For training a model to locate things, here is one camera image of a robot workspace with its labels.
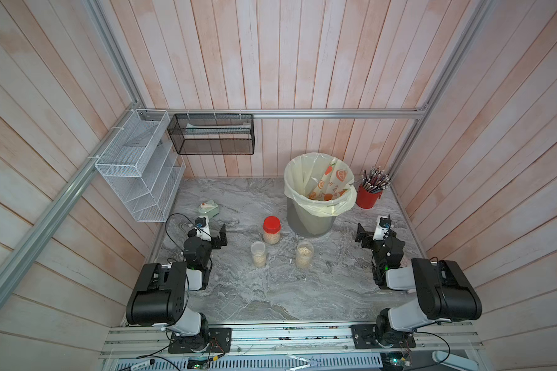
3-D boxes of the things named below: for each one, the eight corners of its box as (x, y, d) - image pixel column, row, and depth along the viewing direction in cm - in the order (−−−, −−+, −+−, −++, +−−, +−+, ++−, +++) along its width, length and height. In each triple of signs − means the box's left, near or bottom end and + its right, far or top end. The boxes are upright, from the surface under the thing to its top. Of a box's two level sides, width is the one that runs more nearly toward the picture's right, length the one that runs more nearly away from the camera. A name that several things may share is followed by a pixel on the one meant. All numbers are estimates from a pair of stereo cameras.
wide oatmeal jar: (295, 269, 91) (298, 256, 82) (295, 255, 95) (297, 241, 86) (310, 269, 91) (314, 256, 82) (309, 255, 95) (312, 241, 86)
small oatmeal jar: (252, 267, 91) (250, 255, 83) (253, 254, 95) (251, 241, 87) (265, 267, 91) (264, 255, 83) (265, 254, 95) (265, 241, 87)
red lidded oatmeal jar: (263, 244, 97) (262, 229, 88) (264, 231, 102) (263, 216, 92) (280, 244, 97) (281, 229, 88) (280, 231, 102) (281, 216, 92)
